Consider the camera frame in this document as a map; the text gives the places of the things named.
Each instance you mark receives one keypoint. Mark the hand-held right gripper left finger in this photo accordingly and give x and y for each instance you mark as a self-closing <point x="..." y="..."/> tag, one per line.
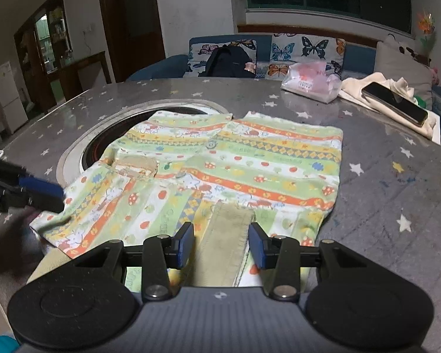
<point x="186" y="245"/>

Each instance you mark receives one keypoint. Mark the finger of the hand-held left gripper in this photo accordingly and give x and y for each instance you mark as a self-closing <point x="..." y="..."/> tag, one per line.
<point x="40" y="186"/>
<point x="40" y="205"/>

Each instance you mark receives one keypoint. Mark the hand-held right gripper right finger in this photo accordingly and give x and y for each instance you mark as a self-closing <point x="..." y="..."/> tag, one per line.
<point x="256" y="246"/>

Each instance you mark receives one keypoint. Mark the colourful patterned children's shirt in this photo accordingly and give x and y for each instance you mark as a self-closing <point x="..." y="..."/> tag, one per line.
<point x="242" y="154"/>

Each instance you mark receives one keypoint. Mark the round built-in table stove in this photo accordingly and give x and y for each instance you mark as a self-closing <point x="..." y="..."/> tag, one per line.
<point x="95" y="143"/>

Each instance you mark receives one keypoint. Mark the white refrigerator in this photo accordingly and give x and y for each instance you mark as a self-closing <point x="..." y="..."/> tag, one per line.
<point x="11" y="99"/>

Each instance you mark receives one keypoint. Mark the wooden sideboard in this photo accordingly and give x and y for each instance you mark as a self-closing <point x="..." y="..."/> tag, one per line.
<point x="88" y="70"/>

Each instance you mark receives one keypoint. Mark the glass-door display cabinet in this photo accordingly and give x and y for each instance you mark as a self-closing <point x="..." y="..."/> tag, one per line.
<point x="53" y="40"/>

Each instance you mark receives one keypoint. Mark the pink tissue pack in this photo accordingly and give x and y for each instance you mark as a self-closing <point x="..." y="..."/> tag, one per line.
<point x="308" y="81"/>

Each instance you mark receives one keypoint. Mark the black backpack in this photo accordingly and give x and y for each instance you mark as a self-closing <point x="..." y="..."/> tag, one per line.
<point x="224" y="60"/>

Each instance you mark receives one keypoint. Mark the cream cloth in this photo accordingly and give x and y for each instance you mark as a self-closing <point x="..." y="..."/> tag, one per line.
<point x="356" y="85"/>

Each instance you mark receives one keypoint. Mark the butterfly print cushion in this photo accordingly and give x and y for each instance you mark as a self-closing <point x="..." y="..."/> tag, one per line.
<point x="202" y="49"/>
<point x="308" y="48"/>

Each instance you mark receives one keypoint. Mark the dark wooden door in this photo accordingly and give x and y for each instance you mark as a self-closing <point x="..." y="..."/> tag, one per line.
<point x="139" y="14"/>

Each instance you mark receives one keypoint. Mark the blue sofa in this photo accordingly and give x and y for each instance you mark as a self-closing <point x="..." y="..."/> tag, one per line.
<point x="264" y="47"/>

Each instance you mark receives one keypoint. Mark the black smartphone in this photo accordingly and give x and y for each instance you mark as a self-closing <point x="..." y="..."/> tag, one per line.
<point x="397" y="103"/>

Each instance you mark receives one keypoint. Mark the white paper sheet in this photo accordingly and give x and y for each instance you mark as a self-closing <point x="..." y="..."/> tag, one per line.
<point x="436" y="130"/>

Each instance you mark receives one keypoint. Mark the grey plush pillow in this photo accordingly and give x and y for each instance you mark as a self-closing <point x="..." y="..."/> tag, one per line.
<point x="389" y="59"/>

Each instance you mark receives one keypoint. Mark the colourful paper flowers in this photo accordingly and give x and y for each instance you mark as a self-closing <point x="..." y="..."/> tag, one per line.
<point x="425" y="25"/>

